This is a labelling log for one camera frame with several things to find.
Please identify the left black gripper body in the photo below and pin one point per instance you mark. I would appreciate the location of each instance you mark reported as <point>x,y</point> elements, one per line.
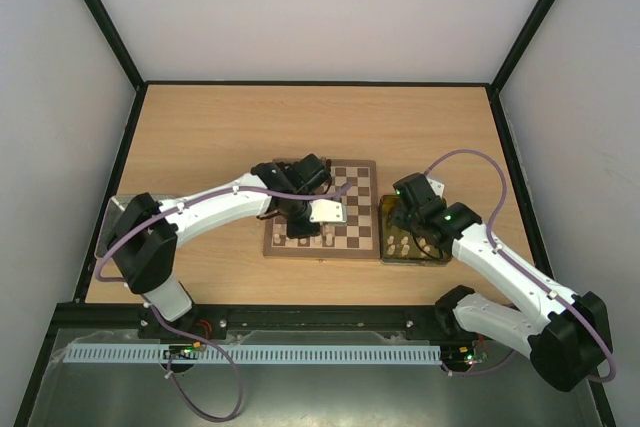
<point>293,230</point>

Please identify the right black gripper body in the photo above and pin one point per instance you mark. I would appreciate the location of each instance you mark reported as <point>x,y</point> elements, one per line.
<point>400,214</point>

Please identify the yellow tin tray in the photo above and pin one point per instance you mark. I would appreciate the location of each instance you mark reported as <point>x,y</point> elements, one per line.
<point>400,247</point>

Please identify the wooden chess board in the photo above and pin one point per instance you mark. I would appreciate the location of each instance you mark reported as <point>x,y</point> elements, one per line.
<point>348,225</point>

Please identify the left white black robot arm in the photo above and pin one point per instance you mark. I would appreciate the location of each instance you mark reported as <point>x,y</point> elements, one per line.
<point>142,234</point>

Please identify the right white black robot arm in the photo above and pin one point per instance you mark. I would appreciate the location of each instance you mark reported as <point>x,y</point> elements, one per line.
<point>565,336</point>

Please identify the clear plastic sheet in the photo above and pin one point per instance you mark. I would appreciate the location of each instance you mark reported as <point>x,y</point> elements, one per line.
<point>504,391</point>

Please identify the silver metal tray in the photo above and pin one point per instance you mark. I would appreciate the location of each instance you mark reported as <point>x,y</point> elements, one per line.
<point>116,207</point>

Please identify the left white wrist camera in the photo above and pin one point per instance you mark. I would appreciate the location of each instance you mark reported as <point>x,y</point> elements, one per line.
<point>326,211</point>

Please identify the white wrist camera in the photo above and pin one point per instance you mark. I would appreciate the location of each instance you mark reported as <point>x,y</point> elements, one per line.
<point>437,186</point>
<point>326,211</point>

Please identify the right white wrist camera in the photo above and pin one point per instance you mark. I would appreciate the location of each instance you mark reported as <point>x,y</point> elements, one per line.
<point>437,186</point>

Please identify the black aluminium frame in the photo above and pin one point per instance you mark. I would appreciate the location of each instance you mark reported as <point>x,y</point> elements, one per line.
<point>77,313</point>

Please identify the grey slotted cable duct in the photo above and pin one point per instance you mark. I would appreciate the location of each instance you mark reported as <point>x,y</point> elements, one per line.
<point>253,354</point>

